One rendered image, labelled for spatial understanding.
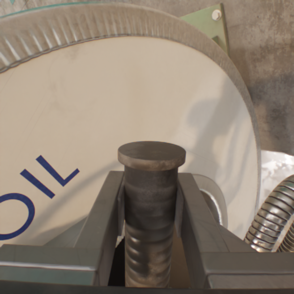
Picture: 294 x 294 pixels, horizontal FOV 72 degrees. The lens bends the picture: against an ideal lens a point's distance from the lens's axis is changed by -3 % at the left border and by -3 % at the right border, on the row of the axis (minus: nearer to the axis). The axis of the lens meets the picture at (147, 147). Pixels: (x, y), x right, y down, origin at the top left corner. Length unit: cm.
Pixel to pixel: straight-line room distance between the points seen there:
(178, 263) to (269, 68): 81
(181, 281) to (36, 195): 68
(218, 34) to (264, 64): 21
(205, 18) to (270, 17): 24
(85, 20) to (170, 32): 16
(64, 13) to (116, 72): 9
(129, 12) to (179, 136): 23
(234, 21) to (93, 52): 72
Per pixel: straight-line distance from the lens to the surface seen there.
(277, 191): 18
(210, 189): 58
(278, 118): 103
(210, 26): 97
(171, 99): 40
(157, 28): 39
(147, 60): 36
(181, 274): 87
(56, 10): 29
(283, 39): 91
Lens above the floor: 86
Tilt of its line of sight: 30 degrees down
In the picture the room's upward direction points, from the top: 131 degrees counter-clockwise
